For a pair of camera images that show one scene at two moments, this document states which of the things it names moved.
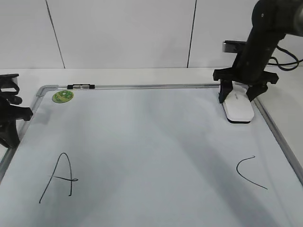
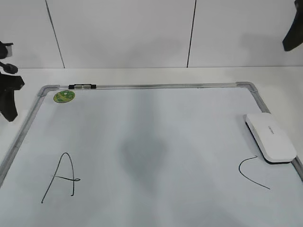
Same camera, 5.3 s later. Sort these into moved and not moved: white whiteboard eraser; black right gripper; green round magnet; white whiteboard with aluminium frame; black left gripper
Moved: black right gripper; white whiteboard eraser; black left gripper
Not moved: green round magnet; white whiteboard with aluminium frame
